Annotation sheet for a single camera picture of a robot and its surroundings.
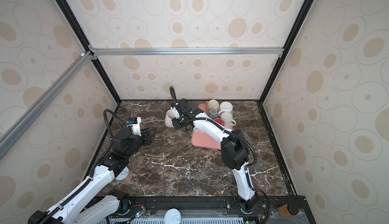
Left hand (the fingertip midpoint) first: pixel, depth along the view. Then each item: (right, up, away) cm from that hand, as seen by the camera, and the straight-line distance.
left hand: (156, 127), depth 77 cm
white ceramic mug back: (+41, +12, +29) cm, 51 cm away
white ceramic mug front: (+41, +4, +24) cm, 47 cm away
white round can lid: (+10, -38, -10) cm, 41 cm away
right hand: (+8, +1, +13) cm, 16 cm away
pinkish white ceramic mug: (+5, +5, +9) cm, 12 cm away
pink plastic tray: (+23, -10, +22) cm, 33 cm away
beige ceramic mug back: (+32, +14, +30) cm, 45 cm away
